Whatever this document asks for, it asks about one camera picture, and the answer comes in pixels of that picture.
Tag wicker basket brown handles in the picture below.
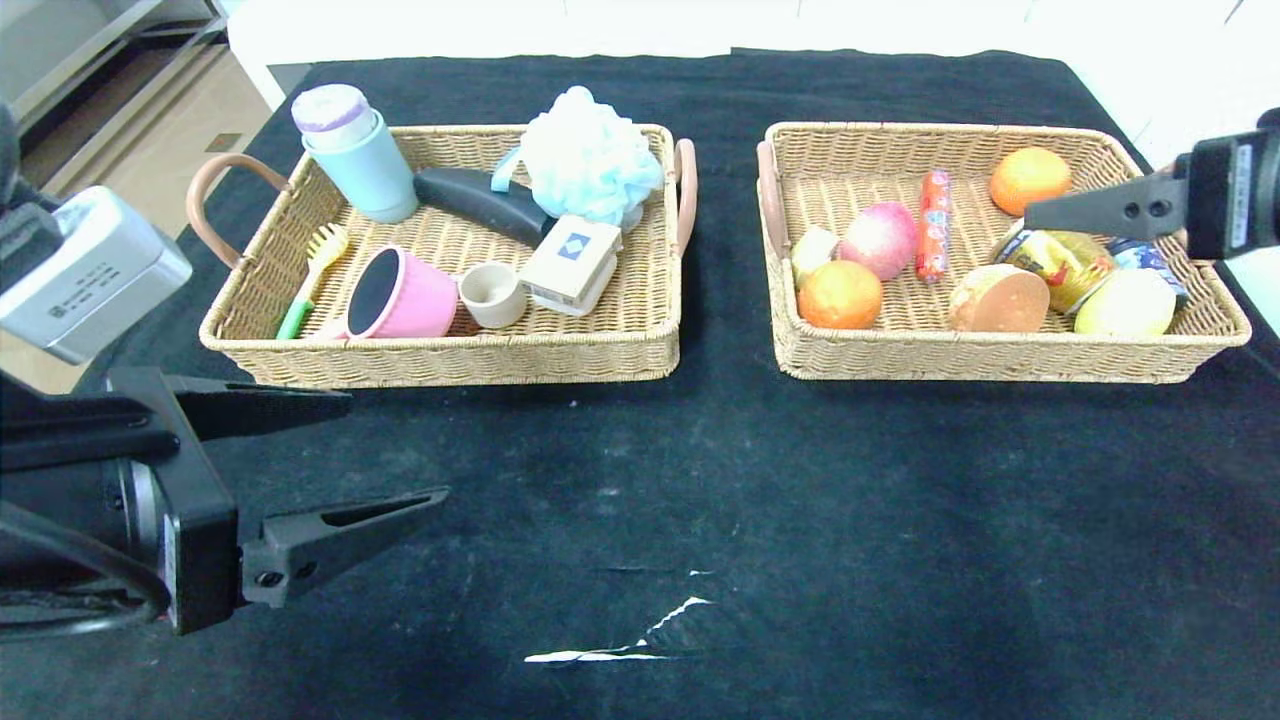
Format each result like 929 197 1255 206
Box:
185 122 698 389
756 121 1253 384

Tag dark grey curved brush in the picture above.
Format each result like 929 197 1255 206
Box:
413 166 554 244

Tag pink saucepan grey inside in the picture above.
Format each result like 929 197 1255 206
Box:
318 245 460 341

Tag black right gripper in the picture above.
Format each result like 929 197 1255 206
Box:
1023 107 1280 260

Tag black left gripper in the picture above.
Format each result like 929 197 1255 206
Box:
0 365 451 636

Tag blue white jar black lid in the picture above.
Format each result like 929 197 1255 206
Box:
1108 237 1191 306

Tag black tablecloth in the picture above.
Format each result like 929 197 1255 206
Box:
0 47 1280 720

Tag yellow brush green handle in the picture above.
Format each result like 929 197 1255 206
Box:
276 222 353 341

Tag small beige mug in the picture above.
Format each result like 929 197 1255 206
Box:
458 261 529 330

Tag yellow green fruit slice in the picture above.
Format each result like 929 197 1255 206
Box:
790 226 842 288

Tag gold drink can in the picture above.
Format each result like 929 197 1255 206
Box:
995 227 1117 317

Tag orange fruit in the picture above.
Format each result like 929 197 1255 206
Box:
990 146 1072 218
797 259 885 331

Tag white low table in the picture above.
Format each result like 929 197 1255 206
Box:
228 0 1086 113

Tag beige bottle purple cap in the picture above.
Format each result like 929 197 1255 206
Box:
290 83 379 151

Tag gold white card box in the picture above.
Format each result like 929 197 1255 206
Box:
518 213 624 307

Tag red apple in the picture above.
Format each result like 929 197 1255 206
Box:
838 201 918 282

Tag brown bread roll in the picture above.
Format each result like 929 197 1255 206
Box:
947 263 1051 333

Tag light blue bath loofah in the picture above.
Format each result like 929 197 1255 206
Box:
492 86 665 233

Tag black left camera cable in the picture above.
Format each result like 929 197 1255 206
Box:
0 498 173 641

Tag yellow lemon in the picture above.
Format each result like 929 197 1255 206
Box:
1072 268 1179 338

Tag orange sausage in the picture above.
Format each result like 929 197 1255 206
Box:
915 169 954 285

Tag teal plastic cup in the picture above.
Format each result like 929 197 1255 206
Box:
302 108 420 224

